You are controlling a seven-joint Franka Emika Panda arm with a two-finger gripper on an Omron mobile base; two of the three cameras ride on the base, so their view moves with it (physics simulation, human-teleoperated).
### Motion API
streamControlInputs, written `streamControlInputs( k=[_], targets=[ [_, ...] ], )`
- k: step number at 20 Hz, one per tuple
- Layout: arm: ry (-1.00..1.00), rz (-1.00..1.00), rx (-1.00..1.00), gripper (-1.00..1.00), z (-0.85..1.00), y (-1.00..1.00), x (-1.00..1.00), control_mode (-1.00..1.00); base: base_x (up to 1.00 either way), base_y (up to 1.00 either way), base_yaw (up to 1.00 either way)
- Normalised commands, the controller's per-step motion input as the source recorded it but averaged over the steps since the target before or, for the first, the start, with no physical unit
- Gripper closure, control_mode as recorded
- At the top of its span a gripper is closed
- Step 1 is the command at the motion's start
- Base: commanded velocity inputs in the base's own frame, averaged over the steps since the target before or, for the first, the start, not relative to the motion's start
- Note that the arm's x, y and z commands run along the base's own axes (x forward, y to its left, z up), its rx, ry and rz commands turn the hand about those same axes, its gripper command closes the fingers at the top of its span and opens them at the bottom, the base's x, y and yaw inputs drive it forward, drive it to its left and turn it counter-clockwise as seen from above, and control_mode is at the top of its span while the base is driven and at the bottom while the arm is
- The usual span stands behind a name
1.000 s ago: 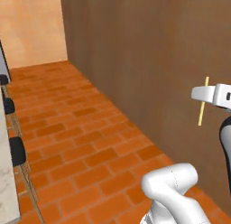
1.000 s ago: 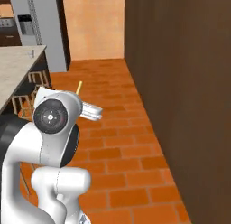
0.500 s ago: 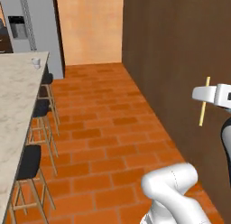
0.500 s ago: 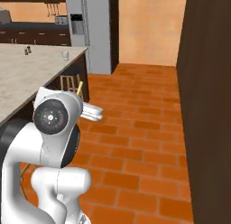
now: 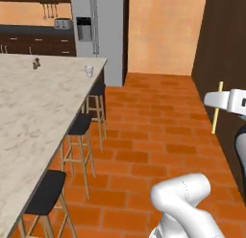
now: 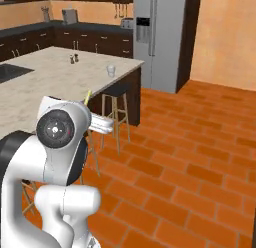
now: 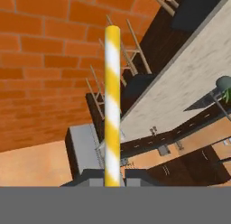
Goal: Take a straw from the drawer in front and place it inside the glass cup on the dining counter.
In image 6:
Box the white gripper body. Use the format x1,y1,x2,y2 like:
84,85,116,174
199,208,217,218
88,113,115,136

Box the yellow straw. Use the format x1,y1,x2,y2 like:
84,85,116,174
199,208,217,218
83,89,93,106

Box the dark brown island counter base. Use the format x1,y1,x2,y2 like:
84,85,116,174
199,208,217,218
87,67,143,127

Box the glass cup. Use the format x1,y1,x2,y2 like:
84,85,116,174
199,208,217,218
106,64,117,78

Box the wooden stool with dark seat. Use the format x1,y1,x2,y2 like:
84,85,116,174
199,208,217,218
100,83,132,157
21,179,39,217
79,129,101,186

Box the dark brown lower cupboards run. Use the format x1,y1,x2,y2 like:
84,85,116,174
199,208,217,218
0,20,135,63

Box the silver toaster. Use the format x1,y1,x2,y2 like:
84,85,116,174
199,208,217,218
120,17,135,30

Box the black sink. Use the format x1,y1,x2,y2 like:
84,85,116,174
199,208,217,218
0,63,35,85

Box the silver fridge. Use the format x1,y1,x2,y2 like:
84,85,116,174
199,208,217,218
132,0,188,95

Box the silver box appliance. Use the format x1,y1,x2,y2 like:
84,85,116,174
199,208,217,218
61,8,80,26

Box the hanging kitchen tools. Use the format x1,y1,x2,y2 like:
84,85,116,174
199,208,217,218
113,1,130,20

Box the grey pot with tools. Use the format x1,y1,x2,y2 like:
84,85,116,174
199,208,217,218
40,5,52,23

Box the dark brown tall side panel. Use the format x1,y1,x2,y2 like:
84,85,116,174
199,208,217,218
175,0,203,94

